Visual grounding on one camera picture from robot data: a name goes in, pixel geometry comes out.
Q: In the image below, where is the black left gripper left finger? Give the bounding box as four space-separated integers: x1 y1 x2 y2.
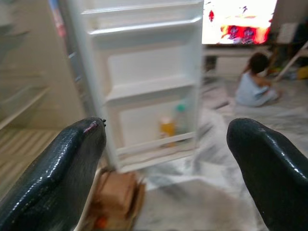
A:
0 116 107 231

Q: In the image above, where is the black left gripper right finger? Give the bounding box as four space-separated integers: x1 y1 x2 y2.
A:
226 117 308 231

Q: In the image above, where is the white fridge cabinet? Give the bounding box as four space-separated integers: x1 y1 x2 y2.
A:
0 0 87 200

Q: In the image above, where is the white fridge door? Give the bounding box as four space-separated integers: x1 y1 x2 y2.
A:
60 0 205 173

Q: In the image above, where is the colourful fridge door sticker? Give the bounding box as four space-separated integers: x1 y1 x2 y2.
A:
48 0 67 37

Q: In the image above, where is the grey floor sheet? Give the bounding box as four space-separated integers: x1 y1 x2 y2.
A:
134 74 308 231

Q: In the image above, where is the large red brick stack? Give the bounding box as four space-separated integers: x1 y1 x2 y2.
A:
90 168 146 231

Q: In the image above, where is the small orange object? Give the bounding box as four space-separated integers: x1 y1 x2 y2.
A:
96 216 109 229

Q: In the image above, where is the child in pale blue clothes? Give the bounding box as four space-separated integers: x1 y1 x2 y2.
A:
235 52 282 108

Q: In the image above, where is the green-capped clear bottle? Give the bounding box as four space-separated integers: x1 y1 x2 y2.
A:
174 102 191 137

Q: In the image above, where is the yellow juice bottle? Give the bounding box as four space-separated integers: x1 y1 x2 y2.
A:
158 116 176 147

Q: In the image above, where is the white television stand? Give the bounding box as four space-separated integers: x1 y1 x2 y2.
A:
204 45 272 77

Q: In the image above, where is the flat screen television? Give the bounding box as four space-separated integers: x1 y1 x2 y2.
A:
201 0 278 46

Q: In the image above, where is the white slanted wooden frame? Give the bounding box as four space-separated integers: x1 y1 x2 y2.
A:
274 40 308 81

